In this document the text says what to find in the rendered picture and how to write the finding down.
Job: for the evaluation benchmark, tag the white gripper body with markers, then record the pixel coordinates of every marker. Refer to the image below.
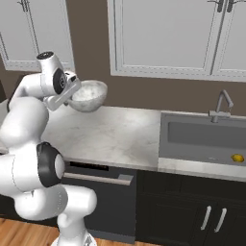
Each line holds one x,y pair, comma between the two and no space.
62,93

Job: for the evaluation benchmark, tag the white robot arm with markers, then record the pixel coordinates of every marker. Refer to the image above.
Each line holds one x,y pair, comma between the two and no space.
22,128

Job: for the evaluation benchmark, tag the grey marbled bowl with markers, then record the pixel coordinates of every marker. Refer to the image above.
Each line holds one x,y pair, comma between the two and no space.
91,96

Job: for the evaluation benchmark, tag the grey sink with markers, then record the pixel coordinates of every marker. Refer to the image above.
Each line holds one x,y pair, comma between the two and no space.
201,137

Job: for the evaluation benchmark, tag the black dishwasher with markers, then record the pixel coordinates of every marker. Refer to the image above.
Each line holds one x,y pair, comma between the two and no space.
112,205

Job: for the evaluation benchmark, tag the grey metal tap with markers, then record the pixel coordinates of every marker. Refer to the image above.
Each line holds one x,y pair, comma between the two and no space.
218,109

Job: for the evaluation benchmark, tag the black lower cupboard door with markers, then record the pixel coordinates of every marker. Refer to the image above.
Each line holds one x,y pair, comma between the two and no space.
179,221
232,224

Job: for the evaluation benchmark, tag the yellow lemon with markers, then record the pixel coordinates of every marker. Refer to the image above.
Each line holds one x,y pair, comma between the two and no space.
237,157

